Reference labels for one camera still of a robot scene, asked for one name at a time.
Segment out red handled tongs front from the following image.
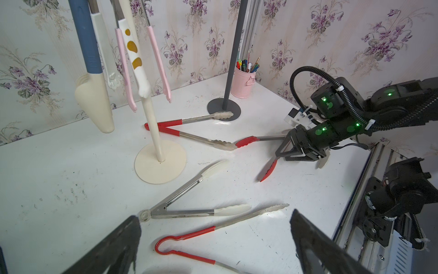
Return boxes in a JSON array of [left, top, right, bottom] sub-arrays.
[[154, 203, 291, 274]]

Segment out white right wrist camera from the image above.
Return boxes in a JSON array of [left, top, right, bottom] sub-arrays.
[[284, 105, 317, 130]]

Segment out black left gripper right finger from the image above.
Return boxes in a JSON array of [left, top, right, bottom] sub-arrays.
[[290, 210, 370, 274]]

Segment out red steel tongs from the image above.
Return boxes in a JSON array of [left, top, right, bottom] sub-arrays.
[[235, 134, 286, 183]]

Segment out blue handled cream tongs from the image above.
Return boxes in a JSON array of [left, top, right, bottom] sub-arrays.
[[68, 1, 115, 134]]

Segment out pink pen cup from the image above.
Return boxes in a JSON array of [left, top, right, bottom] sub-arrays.
[[230, 55, 260, 99]]

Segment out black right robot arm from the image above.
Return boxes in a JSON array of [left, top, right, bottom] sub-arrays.
[[276, 66, 438, 162]]

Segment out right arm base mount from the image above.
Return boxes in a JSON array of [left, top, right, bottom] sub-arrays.
[[353, 157, 438, 251]]

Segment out red handled tongs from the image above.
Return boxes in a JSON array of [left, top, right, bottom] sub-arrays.
[[154, 203, 291, 274], [144, 110, 238, 152]]

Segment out dark grey utensil rack stand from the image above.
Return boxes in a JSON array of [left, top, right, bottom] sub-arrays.
[[207, 0, 248, 121]]

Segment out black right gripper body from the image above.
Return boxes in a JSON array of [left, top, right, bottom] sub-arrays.
[[293, 125, 339, 161]]

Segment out white utensil rack stand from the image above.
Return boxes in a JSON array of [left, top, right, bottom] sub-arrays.
[[117, 0, 188, 185]]

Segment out steel cream-tipped tongs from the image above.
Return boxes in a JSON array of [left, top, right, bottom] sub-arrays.
[[138, 160, 252, 222]]

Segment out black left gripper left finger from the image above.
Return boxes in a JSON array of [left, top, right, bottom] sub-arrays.
[[64, 215, 141, 274]]

